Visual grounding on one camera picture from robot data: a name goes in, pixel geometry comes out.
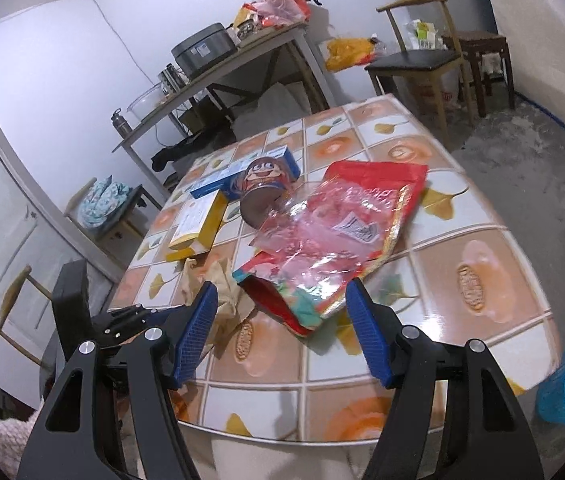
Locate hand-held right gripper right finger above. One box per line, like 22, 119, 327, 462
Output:
345, 277, 546, 480

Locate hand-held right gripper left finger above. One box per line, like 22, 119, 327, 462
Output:
16, 280, 218, 480

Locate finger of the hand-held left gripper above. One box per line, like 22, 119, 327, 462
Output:
93, 304, 189, 349

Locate brown paper bag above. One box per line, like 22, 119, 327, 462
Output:
180, 255, 258, 346

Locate yellow cardboard box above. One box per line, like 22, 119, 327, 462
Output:
165, 191, 229, 263

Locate clear pink plastic bag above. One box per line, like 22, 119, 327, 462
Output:
252, 180, 413, 291

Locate blue cardboard box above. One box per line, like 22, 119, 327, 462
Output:
190, 145, 299, 200

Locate red snack pouch gold edge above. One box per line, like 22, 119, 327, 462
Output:
232, 160, 429, 338

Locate brown cartoon chip can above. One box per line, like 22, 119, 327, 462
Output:
240, 156, 299, 228

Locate curved back wooden chair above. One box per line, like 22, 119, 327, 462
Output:
0, 265, 53, 361

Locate blue patterned cloth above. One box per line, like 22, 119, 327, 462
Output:
78, 176, 130, 233

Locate white panel door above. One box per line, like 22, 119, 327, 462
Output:
0, 82, 123, 361

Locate light wooden chair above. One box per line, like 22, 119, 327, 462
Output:
65, 176, 163, 256

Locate tile pattern dining table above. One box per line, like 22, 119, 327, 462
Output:
107, 94, 563, 446

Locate black cloth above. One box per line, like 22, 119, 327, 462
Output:
150, 132, 236, 171

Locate steel water bottle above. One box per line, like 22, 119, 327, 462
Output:
110, 108, 133, 138

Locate clear glass bowl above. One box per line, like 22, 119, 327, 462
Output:
126, 85, 166, 123

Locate brown cardboard box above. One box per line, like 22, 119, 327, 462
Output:
177, 95, 233, 133

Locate steel cups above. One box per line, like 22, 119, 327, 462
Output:
158, 62, 188, 95

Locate white sack red print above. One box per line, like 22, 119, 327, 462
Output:
413, 67, 463, 111

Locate wooden chair black seat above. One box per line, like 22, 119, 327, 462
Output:
365, 0, 473, 146

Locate long wooden side desk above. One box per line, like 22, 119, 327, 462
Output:
111, 22, 336, 201

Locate grey rice cooker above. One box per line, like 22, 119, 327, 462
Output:
171, 22, 239, 81

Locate yellow plastic bag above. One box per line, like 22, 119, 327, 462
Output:
323, 36, 381, 72

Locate white green packet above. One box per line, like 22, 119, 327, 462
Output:
403, 19, 438, 52

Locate dark wooden stool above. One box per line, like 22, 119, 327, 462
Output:
441, 30, 516, 116

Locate orange snack bag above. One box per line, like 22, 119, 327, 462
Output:
232, 2, 263, 31

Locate white mattress blue trim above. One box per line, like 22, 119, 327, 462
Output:
477, 0, 565, 161

